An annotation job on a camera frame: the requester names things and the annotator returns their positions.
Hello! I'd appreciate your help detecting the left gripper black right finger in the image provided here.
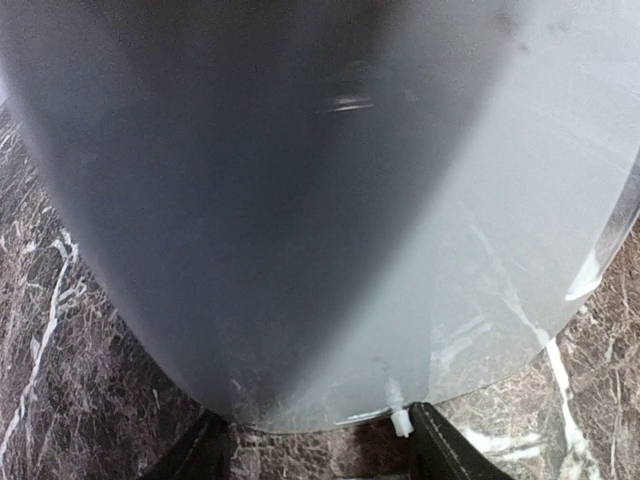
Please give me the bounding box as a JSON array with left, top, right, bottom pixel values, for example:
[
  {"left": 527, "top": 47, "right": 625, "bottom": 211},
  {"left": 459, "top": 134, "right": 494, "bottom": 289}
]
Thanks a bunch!
[{"left": 408, "top": 402, "right": 513, "bottom": 480}]

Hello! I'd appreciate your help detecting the white metronome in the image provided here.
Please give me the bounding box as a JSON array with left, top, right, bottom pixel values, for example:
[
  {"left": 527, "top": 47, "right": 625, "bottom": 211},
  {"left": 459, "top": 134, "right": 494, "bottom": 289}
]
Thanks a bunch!
[{"left": 1, "top": 1, "right": 639, "bottom": 433}]

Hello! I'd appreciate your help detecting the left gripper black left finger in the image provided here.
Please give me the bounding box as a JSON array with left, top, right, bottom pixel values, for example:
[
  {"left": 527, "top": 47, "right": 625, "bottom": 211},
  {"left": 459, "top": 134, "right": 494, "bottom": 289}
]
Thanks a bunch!
[{"left": 139, "top": 412, "right": 231, "bottom": 480}]

